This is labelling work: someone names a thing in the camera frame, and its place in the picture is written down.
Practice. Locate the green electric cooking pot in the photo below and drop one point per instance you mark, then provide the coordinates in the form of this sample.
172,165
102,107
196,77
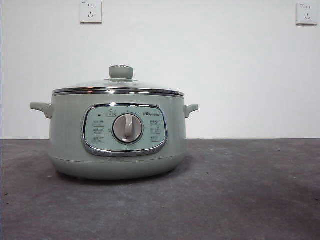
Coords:
67,130

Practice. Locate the white wall socket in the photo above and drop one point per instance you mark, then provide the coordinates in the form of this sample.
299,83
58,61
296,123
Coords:
91,11
306,14

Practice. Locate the glass lid with green knob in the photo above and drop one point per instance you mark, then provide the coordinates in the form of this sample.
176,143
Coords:
121,73

